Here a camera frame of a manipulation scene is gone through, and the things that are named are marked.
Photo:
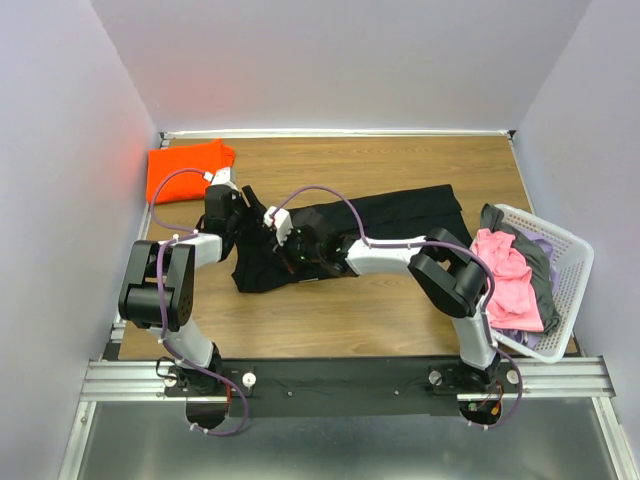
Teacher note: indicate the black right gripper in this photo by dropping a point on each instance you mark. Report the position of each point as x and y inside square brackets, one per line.
[293, 265]

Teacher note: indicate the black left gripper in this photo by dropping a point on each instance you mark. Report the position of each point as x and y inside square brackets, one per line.
[257, 208]

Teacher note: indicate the black t-shirt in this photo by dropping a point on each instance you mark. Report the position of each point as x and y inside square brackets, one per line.
[389, 216]

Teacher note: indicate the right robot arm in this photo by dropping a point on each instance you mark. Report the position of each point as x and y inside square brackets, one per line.
[456, 281]

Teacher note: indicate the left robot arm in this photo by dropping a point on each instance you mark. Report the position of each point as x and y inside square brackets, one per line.
[157, 292]

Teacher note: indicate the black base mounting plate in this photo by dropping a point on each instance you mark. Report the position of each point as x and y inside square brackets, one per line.
[345, 387]

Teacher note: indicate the dark grey t-shirt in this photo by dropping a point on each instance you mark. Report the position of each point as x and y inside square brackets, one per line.
[492, 218]

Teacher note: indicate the pink t-shirt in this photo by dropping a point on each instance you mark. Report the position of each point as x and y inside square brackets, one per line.
[513, 305]

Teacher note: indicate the white plastic laundry basket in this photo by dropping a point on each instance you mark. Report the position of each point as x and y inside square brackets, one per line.
[572, 260]

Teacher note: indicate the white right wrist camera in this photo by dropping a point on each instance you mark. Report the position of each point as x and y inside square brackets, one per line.
[278, 221]

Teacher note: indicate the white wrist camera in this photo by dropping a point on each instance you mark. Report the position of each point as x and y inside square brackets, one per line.
[278, 221]
[226, 177]

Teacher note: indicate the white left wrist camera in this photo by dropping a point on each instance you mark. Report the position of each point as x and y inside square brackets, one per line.
[226, 177]

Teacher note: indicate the aluminium frame rail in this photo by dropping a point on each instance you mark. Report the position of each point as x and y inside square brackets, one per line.
[139, 381]

